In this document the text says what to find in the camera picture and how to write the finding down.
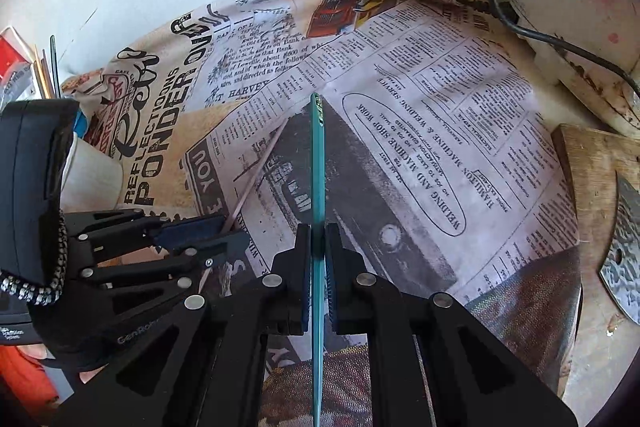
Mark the red box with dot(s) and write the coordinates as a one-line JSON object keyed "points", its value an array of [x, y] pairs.
{"points": [[12, 54]]}

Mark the teal chopstick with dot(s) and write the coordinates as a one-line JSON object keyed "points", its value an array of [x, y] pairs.
{"points": [[317, 167]]}

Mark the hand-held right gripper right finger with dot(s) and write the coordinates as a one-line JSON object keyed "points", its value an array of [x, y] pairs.
{"points": [[331, 279]]}

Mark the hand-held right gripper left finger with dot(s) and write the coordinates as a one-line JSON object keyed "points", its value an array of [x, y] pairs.
{"points": [[306, 279]]}

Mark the wooden cutting board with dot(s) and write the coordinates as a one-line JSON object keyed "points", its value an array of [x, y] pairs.
{"points": [[585, 187]]}

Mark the metal cleaver blade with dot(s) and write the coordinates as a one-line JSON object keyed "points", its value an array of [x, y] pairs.
{"points": [[625, 257]]}

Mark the person's left hand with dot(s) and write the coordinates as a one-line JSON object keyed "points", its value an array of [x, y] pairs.
{"points": [[92, 375]]}

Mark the orange clothing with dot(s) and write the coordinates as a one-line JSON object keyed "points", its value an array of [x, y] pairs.
{"points": [[25, 377]]}

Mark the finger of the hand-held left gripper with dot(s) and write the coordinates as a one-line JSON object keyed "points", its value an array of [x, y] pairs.
{"points": [[225, 247], [190, 229]]}

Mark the newspaper print cloth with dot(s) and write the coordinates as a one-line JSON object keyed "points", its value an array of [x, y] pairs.
{"points": [[425, 132]]}

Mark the white cup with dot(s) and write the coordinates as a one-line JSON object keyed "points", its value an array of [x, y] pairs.
{"points": [[95, 177]]}

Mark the pale pink chopstick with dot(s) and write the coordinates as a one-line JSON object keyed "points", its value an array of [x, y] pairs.
{"points": [[255, 177]]}

